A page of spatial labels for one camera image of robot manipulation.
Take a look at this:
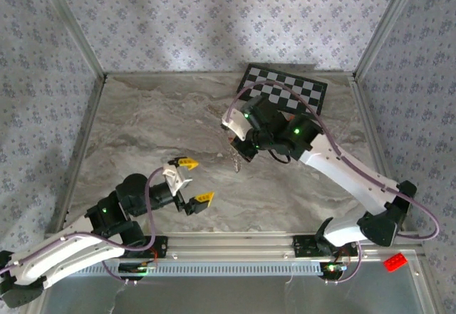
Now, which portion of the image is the black grey checkerboard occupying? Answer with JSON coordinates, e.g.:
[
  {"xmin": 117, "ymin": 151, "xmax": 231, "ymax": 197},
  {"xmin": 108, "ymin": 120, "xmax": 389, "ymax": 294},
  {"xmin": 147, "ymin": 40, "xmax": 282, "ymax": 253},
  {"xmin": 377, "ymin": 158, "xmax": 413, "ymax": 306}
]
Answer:
[{"xmin": 235, "ymin": 63, "xmax": 328, "ymax": 115}]

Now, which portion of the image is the small circuit board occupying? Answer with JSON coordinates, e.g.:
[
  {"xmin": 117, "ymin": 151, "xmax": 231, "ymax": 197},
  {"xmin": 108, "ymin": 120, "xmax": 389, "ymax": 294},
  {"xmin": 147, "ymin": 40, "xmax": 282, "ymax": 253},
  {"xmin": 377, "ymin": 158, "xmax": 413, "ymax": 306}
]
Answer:
[
  {"xmin": 321, "ymin": 262, "xmax": 348, "ymax": 280},
  {"xmin": 118, "ymin": 262, "xmax": 158, "ymax": 276}
]

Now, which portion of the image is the grey metal panel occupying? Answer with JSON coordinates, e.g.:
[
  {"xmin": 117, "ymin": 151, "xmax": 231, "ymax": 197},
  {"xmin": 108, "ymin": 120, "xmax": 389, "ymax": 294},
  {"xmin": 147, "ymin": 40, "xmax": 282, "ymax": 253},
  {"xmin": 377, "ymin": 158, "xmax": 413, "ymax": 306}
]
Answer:
[{"xmin": 38, "ymin": 276, "xmax": 427, "ymax": 314}]

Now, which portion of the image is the red toy brick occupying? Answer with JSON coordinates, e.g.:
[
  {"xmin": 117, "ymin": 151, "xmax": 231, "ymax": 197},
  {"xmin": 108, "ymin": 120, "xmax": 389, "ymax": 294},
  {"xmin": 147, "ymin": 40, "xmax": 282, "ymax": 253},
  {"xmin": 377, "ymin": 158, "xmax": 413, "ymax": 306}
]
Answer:
[{"xmin": 383, "ymin": 252, "xmax": 408, "ymax": 273}]

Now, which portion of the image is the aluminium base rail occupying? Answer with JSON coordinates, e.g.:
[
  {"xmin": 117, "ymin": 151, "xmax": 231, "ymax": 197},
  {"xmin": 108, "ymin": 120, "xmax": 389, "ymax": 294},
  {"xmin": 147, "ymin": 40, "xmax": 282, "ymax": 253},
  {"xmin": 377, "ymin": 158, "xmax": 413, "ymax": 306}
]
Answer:
[{"xmin": 44, "ymin": 231, "xmax": 425, "ymax": 262}]

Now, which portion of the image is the grey slotted cable duct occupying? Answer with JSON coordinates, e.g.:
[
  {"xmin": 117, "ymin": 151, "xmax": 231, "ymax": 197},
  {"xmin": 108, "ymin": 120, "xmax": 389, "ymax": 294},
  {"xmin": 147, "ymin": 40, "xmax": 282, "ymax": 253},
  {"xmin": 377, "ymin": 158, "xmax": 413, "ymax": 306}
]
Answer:
[{"xmin": 67, "ymin": 261, "xmax": 322, "ymax": 278}]

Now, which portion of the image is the aluminium table side rail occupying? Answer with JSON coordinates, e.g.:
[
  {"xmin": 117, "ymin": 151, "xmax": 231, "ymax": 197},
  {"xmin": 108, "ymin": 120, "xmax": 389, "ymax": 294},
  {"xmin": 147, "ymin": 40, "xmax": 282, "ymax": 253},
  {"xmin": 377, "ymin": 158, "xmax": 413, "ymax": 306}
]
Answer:
[
  {"xmin": 46, "ymin": 75, "xmax": 108, "ymax": 233},
  {"xmin": 351, "ymin": 77, "xmax": 405, "ymax": 231}
]

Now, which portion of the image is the aluminium frame post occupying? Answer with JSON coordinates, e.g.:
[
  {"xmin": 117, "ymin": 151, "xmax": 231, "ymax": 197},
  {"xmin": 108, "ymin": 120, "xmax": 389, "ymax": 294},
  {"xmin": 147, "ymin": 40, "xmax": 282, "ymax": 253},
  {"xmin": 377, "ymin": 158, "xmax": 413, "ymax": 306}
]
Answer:
[
  {"xmin": 353, "ymin": 0, "xmax": 424, "ymax": 80},
  {"xmin": 35, "ymin": 0, "xmax": 108, "ymax": 80}
]

